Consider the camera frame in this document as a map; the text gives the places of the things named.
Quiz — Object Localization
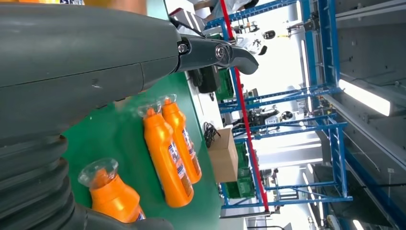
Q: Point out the orange detergent bottle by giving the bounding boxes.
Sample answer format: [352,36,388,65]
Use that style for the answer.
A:
[78,158,147,224]
[137,101,195,208]
[0,0,112,6]
[158,93,203,185]

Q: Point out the white humanoid robot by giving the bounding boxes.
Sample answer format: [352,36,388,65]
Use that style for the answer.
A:
[233,20,277,56]

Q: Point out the blue metal frame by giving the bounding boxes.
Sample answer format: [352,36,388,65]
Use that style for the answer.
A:
[204,0,343,115]
[219,114,353,210]

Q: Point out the brown cardboard box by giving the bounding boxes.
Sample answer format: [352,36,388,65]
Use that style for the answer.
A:
[207,126,239,184]

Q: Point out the ceiling light panel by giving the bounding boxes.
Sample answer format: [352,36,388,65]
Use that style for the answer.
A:
[338,79,392,116]

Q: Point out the black cable bundle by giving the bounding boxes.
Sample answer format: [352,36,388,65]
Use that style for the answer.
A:
[203,121,221,149]

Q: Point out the red pole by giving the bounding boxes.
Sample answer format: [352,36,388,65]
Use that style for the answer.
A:
[219,0,270,213]

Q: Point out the green plastic crate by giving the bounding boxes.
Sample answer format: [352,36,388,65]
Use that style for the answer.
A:
[225,176,256,200]
[235,142,251,178]

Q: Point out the black humanoid robot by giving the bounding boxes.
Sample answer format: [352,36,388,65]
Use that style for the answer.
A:
[232,107,294,134]

